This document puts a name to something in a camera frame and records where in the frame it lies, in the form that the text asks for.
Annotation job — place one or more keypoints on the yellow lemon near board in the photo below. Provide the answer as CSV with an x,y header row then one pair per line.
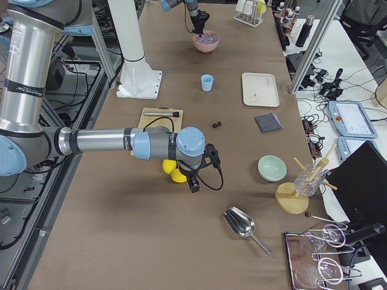
x,y
169,166

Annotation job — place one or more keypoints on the yellow plastic cup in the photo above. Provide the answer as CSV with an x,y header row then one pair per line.
x,y
261,7

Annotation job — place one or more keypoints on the steel muddler black tip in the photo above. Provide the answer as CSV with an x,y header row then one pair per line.
x,y
162,114

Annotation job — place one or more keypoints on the pink bowl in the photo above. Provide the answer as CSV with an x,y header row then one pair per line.
x,y
205,48

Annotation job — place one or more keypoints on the dark red cherries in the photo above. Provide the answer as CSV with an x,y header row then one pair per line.
x,y
216,124

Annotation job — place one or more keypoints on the yellow lemon outer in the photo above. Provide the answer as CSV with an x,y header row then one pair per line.
x,y
177,176

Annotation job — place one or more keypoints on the white plastic cup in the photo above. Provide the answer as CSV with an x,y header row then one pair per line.
x,y
240,6

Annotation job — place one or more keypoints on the light blue plastic cup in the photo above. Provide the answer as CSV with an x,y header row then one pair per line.
x,y
207,82

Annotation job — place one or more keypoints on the clear glass on stand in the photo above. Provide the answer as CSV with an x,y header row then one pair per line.
x,y
308,181

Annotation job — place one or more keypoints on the pile of clear ice cubes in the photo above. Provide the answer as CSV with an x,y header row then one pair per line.
x,y
207,39

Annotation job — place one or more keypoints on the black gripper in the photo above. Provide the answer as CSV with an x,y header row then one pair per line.
x,y
191,175
197,17

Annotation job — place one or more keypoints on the cream rabbit tray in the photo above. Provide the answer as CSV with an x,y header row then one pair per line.
x,y
259,89

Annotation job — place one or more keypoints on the aluminium frame post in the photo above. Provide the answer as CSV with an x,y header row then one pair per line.
x,y
315,41

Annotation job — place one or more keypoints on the grey folded cloth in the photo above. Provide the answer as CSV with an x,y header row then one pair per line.
x,y
268,122

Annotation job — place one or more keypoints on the white wire cup rack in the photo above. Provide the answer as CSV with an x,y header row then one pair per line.
x,y
253,20

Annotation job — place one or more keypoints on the wooden cutting board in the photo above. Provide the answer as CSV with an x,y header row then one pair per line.
x,y
155,137

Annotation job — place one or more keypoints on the mint green bowl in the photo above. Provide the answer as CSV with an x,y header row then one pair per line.
x,y
272,168

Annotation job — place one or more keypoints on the metal ice scoop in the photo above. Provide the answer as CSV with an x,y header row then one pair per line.
x,y
243,225

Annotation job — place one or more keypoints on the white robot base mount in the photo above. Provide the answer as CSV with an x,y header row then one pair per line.
x,y
137,79

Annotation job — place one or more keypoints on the black water bottle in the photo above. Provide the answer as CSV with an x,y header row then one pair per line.
x,y
305,31

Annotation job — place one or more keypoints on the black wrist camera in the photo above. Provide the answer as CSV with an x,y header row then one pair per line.
x,y
194,185

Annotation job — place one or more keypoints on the pink plastic cup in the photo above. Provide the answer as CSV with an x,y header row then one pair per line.
x,y
248,8

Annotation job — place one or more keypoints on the metal tray with glasses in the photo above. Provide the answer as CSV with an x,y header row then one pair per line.
x,y
313,258

